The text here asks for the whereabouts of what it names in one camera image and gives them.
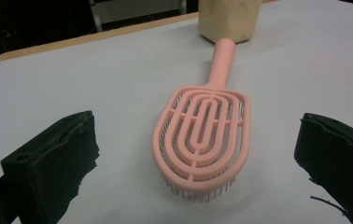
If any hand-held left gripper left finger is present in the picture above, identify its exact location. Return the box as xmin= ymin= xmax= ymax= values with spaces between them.
xmin=0 ymin=110 xmax=101 ymax=224

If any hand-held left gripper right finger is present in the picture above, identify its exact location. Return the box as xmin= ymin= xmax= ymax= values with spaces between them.
xmin=293 ymin=112 xmax=353 ymax=224

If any pink vented hairbrush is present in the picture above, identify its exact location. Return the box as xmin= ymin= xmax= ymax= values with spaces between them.
xmin=151 ymin=37 xmax=252 ymax=203

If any white table cover sheet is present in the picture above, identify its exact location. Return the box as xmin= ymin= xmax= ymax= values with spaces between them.
xmin=0 ymin=0 xmax=353 ymax=224

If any beige square cup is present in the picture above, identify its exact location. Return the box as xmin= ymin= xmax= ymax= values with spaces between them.
xmin=197 ymin=0 xmax=263 ymax=45

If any grey metal stand frame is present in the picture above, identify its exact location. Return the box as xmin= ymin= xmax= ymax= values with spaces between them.
xmin=89 ymin=0 xmax=188 ymax=34

